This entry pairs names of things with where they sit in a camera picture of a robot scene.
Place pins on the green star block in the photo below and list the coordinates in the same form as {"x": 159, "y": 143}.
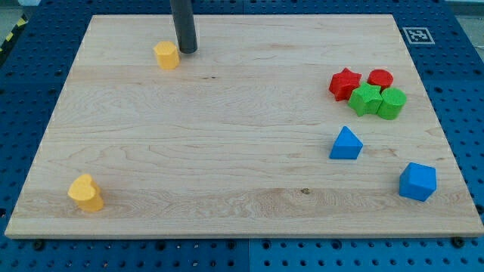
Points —
{"x": 366, "y": 99}

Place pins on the yellow heart block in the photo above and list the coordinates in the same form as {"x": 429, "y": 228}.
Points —
{"x": 86, "y": 194}

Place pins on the white fiducial marker tag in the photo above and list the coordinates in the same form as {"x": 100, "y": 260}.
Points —
{"x": 418, "y": 36}

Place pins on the red cylinder block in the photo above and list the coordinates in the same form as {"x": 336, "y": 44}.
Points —
{"x": 379, "y": 77}

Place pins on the light wooden board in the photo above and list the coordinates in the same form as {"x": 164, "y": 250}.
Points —
{"x": 235, "y": 142}

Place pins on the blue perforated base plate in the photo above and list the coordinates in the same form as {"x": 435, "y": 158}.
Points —
{"x": 32, "y": 78}

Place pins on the red star block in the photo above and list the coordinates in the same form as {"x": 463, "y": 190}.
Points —
{"x": 343, "y": 83}

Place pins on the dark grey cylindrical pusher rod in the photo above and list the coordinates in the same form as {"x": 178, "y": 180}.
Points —
{"x": 183, "y": 18}

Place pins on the blue cube block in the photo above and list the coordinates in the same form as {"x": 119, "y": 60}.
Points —
{"x": 417, "y": 182}

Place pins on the yellow hexagon block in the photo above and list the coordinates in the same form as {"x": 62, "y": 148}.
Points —
{"x": 166, "y": 54}

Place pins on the blue triangle block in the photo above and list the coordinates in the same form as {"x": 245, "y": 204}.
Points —
{"x": 346, "y": 146}

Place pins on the green cylinder block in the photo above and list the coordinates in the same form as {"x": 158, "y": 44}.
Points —
{"x": 393, "y": 100}

